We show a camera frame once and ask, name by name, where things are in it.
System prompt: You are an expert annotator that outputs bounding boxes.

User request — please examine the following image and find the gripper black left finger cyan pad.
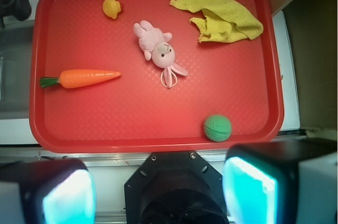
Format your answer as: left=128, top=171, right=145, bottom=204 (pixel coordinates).
left=1, top=159, right=96, bottom=223

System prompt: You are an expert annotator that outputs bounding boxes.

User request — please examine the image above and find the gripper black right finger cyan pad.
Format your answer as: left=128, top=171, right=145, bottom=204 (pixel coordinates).
left=222, top=139, right=337, bottom=223

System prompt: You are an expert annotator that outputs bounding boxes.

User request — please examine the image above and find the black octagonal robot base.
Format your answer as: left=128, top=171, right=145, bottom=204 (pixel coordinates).
left=124, top=151, right=229, bottom=223

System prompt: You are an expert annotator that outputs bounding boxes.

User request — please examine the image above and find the orange toy carrot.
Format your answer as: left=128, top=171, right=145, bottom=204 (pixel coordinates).
left=39, top=69, right=121, bottom=89

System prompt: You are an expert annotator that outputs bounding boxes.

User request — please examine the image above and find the green dimpled ball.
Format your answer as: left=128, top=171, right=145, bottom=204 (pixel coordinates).
left=203, top=114, right=232, bottom=142

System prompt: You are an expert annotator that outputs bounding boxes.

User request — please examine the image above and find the red plastic tray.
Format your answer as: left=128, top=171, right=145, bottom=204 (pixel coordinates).
left=29, top=0, right=284, bottom=153

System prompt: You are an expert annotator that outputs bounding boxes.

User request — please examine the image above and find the yellow cloth rag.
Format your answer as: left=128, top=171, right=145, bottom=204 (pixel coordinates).
left=170, top=0, right=264, bottom=43

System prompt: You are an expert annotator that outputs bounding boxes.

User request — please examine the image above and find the black knob clamp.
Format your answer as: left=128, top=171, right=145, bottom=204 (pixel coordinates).
left=1, top=0, right=32, bottom=29

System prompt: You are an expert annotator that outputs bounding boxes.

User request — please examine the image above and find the pink plush bunny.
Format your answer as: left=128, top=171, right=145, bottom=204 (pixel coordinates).
left=133, top=20, right=189, bottom=89

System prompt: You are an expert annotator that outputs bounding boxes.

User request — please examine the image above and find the yellow rubber duck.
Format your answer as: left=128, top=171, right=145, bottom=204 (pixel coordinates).
left=102, top=0, right=124, bottom=20

